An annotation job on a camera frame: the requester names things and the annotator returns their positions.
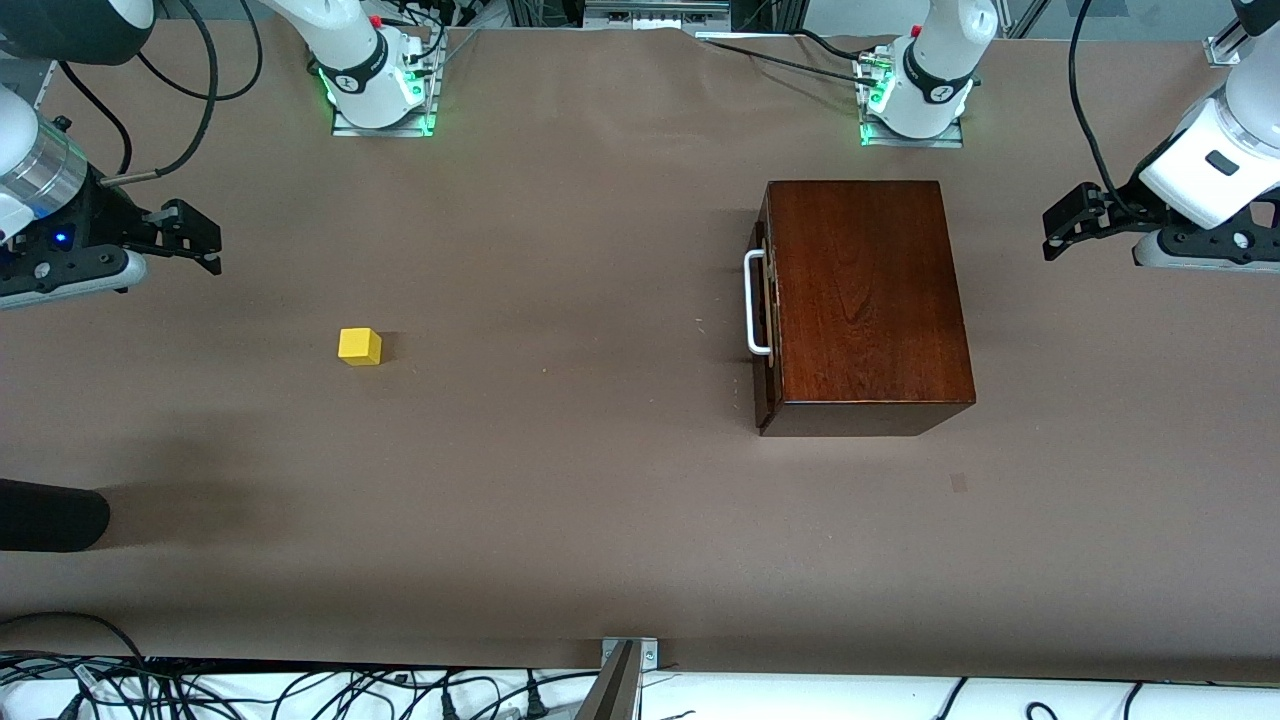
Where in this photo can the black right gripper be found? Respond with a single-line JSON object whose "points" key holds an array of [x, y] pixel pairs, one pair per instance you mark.
{"points": [[100, 217]]}

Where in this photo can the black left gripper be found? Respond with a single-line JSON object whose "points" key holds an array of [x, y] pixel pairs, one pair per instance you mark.
{"points": [[1122, 207]]}

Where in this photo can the yellow block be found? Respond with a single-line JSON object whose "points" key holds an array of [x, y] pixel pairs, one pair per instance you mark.
{"points": [[358, 346]]}

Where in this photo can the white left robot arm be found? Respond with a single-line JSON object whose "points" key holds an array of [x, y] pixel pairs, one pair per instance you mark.
{"points": [[940, 60]]}

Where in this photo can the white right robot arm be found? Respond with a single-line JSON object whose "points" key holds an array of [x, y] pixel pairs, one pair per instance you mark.
{"points": [[360, 70]]}

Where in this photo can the dark wooden cabinet box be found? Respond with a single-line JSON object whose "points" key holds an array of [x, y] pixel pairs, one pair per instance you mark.
{"points": [[860, 300]]}

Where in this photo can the black ribbed cylinder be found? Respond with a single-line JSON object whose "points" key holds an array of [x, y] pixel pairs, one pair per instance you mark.
{"points": [[50, 515]]}

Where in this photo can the grey equipment box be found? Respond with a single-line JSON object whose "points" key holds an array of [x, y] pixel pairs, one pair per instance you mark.
{"points": [[655, 10]]}

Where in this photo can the black power plug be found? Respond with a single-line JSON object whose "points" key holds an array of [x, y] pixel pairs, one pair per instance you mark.
{"points": [[535, 705], [450, 708]]}

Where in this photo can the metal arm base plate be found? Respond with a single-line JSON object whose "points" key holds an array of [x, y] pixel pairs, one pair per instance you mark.
{"points": [[400, 131], [950, 141]]}

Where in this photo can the aluminium frame profile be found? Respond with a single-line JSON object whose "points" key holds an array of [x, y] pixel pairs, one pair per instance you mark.
{"points": [[1225, 50], [43, 92]]}

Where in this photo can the small metal bracket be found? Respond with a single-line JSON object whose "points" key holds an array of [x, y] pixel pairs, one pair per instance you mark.
{"points": [[650, 655]]}

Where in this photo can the dark grey post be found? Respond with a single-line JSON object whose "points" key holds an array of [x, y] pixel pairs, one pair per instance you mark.
{"points": [[612, 695]]}

